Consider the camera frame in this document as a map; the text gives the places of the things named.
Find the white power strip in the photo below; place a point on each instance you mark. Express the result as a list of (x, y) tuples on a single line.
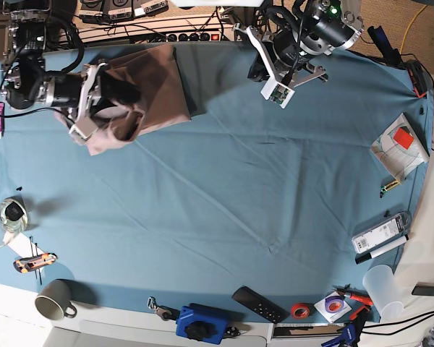
[(170, 30)]

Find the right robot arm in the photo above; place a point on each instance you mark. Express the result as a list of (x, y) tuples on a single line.
[(25, 80)]

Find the booklet with red square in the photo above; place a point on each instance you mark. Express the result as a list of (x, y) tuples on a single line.
[(399, 149)]

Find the red tape roll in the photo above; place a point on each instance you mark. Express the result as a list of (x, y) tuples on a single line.
[(301, 311)]

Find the metal carabiner keychain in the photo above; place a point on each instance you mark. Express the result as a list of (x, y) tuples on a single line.
[(165, 313)]

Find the blue table cloth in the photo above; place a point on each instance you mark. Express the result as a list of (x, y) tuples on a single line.
[(244, 194)]

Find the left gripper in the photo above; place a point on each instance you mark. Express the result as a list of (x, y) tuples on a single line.
[(292, 63)]

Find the black power adapter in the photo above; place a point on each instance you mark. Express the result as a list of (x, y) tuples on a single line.
[(423, 289)]

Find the red handled pliers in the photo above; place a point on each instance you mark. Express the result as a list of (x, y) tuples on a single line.
[(354, 295)]

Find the blue box with black knob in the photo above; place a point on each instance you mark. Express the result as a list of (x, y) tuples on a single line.
[(203, 324)]

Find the blue clamp bottom right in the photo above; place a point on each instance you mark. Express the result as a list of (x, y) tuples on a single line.
[(350, 333)]

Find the black remote control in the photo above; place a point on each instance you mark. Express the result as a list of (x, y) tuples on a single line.
[(260, 305)]

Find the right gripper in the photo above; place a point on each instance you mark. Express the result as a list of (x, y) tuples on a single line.
[(64, 91)]

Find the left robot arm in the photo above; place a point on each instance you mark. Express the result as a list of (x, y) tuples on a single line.
[(307, 30)]

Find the blue clamp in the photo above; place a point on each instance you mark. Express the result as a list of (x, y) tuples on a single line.
[(350, 333), (390, 56)]

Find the orange utility knife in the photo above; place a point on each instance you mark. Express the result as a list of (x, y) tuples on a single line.
[(30, 264)]

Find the black and white marker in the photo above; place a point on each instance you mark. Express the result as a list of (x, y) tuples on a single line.
[(382, 250)]

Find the grey coffee mug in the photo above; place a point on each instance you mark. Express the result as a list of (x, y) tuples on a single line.
[(54, 301)]

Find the pink t-shirt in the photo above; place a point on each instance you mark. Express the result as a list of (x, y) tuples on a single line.
[(154, 72)]

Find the translucent plastic cup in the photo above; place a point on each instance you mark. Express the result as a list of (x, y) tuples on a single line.
[(380, 284)]

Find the clear plastic case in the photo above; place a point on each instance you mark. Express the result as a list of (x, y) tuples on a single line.
[(381, 232)]

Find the white paper note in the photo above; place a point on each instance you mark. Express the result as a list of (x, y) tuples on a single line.
[(23, 247)]

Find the orange black clamp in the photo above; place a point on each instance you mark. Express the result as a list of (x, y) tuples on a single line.
[(420, 78)]

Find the glass jar with black lid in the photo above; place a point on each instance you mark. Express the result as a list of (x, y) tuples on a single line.
[(13, 216)]

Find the blue clamp top right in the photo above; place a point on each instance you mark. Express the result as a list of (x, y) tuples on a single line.
[(390, 56)]

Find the black zip ties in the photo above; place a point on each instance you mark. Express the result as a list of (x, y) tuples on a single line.
[(35, 254)]

